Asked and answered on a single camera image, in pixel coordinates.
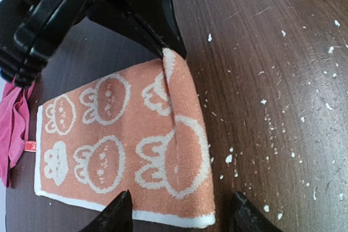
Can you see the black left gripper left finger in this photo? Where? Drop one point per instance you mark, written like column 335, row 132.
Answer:
column 117, row 216

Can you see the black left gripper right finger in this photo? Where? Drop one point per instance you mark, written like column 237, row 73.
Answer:
column 246, row 217

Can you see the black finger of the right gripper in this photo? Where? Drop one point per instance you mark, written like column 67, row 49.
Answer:
column 150, row 23

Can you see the orange bunny towel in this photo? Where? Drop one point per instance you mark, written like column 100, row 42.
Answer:
column 139, row 130

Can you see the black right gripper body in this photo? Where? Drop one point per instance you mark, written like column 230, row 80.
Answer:
column 31, row 32

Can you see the pink towel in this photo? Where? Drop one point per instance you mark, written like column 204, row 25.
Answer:
column 15, row 120

